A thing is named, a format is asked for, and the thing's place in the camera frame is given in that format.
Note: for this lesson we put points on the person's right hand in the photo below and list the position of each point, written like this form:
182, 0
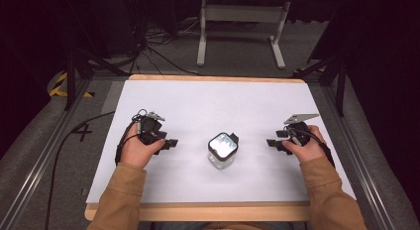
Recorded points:
305, 148

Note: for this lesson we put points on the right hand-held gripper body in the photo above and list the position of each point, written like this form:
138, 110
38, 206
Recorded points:
298, 126

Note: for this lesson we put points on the yellow black floor tape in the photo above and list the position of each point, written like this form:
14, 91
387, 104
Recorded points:
61, 86

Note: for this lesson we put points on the black tripod stand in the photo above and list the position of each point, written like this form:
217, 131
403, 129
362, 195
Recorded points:
330, 74
85, 61

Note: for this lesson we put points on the person's left hand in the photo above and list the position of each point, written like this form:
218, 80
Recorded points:
140, 150

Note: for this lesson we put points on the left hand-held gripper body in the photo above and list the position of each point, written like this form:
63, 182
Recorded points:
149, 127

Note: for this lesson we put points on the white metal table frame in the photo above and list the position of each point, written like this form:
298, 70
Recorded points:
242, 31

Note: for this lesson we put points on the clear jar with black lid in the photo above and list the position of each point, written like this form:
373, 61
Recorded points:
222, 149

